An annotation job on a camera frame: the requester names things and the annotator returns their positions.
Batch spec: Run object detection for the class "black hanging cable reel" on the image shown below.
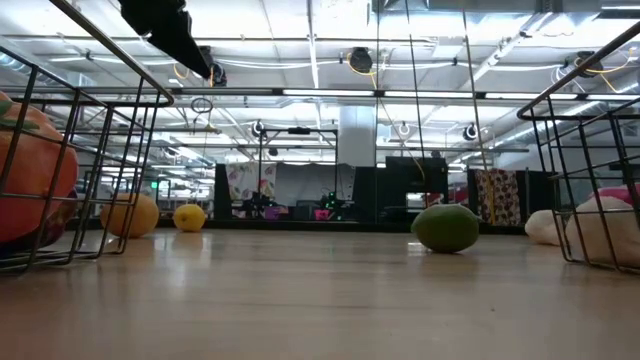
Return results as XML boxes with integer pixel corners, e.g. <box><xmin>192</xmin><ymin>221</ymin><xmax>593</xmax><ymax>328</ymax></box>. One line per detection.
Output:
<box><xmin>348</xmin><ymin>46</ymin><xmax>375</xmax><ymax>75</ymax></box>
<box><xmin>197</xmin><ymin>44</ymin><xmax>229</xmax><ymax>88</ymax></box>
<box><xmin>564</xmin><ymin>49</ymin><xmax>605</xmax><ymax>79</ymax></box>

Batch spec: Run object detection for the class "white partition cloth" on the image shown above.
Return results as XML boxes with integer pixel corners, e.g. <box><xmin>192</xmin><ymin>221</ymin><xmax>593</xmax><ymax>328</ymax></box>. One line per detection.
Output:
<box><xmin>276</xmin><ymin>163</ymin><xmax>357</xmax><ymax>207</ymax></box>

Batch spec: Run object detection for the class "wire metal basket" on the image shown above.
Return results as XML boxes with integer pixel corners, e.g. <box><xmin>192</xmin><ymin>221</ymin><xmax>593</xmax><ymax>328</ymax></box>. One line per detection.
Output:
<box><xmin>0</xmin><ymin>0</ymin><xmax>175</xmax><ymax>275</ymax></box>
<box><xmin>516</xmin><ymin>19</ymin><xmax>640</xmax><ymax>275</ymax></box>

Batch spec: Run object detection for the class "distant black rig frame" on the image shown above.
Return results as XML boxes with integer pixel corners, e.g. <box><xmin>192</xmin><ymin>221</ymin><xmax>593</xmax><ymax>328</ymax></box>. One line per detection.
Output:
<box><xmin>257</xmin><ymin>126</ymin><xmax>340</xmax><ymax>221</ymax></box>

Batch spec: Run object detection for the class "white garlic bulb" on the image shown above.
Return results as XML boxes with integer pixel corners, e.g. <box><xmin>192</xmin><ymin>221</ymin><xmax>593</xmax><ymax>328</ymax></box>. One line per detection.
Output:
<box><xmin>524</xmin><ymin>209</ymin><xmax>564</xmax><ymax>247</ymax></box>
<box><xmin>564</xmin><ymin>195</ymin><xmax>640</xmax><ymax>269</ymax></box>

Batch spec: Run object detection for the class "long yellow cable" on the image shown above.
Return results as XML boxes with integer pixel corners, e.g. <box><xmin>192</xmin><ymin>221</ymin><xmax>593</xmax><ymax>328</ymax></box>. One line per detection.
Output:
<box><xmin>460</xmin><ymin>0</ymin><xmax>494</xmax><ymax>224</ymax></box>

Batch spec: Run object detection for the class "distant black robot station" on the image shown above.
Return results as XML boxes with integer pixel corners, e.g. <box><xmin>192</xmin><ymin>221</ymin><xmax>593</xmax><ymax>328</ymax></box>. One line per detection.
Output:
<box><xmin>299</xmin><ymin>189</ymin><xmax>354</xmax><ymax>222</ymax></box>

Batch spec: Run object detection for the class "dark floral cloth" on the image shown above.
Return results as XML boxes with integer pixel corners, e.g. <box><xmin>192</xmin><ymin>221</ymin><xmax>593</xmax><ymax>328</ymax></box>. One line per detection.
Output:
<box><xmin>473</xmin><ymin>168</ymin><xmax>523</xmax><ymax>226</ymax></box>

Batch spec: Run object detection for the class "green lime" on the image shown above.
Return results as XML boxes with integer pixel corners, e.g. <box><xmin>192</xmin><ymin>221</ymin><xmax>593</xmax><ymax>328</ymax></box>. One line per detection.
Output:
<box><xmin>410</xmin><ymin>203</ymin><xmax>480</xmax><ymax>254</ymax></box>

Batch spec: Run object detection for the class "yellow lemon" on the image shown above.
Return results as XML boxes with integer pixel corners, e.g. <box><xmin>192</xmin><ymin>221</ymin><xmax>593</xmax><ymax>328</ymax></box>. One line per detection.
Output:
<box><xmin>172</xmin><ymin>203</ymin><xmax>207</xmax><ymax>233</ymax></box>

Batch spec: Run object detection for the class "black monitor panel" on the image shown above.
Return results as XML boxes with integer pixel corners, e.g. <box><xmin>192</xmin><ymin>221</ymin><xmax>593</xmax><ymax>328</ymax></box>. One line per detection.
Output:
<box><xmin>384</xmin><ymin>155</ymin><xmax>450</xmax><ymax>206</ymax></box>

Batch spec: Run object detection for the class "light floral cloth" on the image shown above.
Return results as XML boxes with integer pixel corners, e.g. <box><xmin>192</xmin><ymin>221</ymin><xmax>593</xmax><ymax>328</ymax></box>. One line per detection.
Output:
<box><xmin>225</xmin><ymin>162</ymin><xmax>278</xmax><ymax>202</ymax></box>

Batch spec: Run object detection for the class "orange tomato green stem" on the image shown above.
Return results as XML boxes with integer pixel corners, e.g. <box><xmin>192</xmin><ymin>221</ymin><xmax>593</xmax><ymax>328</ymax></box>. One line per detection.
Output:
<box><xmin>0</xmin><ymin>89</ymin><xmax>80</xmax><ymax>245</ymax></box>

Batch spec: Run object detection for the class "orange fruit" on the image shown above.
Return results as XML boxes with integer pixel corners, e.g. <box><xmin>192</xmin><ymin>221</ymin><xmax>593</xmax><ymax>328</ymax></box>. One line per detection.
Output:
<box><xmin>99</xmin><ymin>193</ymin><xmax>160</xmax><ymax>239</ymax></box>

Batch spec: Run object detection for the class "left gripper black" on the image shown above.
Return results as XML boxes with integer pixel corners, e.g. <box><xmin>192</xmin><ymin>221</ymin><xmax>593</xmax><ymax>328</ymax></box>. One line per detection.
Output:
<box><xmin>118</xmin><ymin>0</ymin><xmax>215</xmax><ymax>80</ymax></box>

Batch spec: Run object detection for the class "long black cable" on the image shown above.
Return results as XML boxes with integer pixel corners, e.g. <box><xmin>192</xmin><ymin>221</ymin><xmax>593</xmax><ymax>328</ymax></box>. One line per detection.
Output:
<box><xmin>403</xmin><ymin>0</ymin><xmax>429</xmax><ymax>181</ymax></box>

